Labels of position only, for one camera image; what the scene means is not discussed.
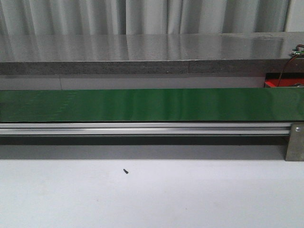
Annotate green circuit board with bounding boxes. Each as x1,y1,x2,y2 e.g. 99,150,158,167
290,44,304,57

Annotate grey stone counter slab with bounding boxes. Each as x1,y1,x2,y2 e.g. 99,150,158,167
0,32,304,75

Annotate white pleated curtain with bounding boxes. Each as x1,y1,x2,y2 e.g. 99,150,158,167
0,0,290,35

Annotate steel conveyor mounting bracket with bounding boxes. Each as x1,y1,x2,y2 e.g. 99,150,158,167
285,123,304,162

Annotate aluminium conveyor side rail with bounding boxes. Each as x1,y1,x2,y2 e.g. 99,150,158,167
0,122,292,136

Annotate red plastic bin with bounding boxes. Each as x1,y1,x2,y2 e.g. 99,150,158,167
264,73,304,87

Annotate green conveyor belt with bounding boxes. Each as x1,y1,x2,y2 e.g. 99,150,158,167
0,87,304,123

